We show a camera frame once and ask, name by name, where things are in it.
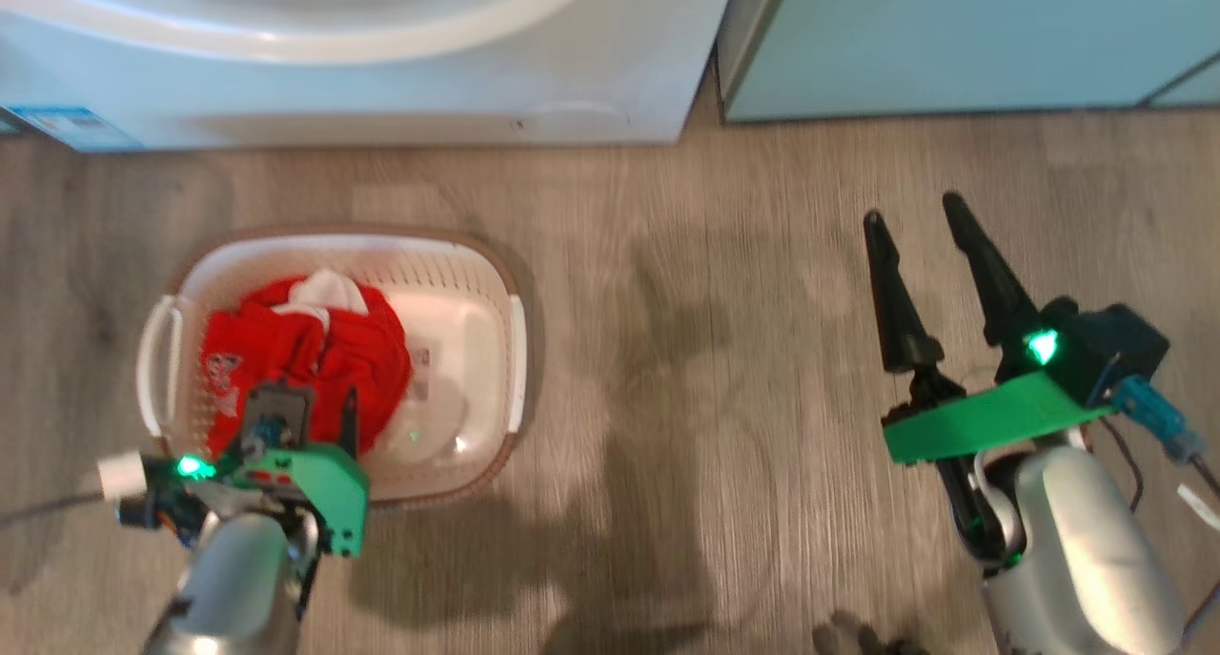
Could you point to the pale green cabinet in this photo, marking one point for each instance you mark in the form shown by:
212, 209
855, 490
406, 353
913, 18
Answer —
953, 45

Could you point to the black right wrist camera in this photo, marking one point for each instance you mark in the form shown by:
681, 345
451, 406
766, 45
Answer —
1110, 345

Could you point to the red printed garment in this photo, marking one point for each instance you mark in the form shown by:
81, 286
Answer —
315, 359

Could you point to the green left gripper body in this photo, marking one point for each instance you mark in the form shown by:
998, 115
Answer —
324, 483

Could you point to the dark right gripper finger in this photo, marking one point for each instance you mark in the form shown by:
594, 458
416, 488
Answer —
996, 293
901, 321

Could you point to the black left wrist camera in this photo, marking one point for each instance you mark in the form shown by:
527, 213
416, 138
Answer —
143, 488

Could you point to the white garment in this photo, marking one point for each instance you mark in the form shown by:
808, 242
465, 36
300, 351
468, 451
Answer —
329, 291

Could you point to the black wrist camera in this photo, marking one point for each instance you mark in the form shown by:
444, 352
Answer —
143, 488
1110, 345

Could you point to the round white filter cover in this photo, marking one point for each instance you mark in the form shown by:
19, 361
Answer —
572, 116

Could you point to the blue right camera connector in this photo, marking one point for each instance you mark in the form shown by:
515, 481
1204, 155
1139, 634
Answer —
1153, 417

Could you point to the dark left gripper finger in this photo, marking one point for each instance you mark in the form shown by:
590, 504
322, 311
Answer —
281, 407
350, 426

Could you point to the blue energy label sticker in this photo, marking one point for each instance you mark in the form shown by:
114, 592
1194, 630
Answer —
71, 129

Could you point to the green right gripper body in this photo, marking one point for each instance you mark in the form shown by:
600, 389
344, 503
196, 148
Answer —
982, 417

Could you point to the white perforated laundry basket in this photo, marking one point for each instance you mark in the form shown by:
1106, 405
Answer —
457, 283

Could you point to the white front-load washing machine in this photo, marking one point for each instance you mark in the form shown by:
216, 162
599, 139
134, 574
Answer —
381, 92

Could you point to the white barcode basket sticker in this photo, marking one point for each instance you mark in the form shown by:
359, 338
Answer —
421, 372

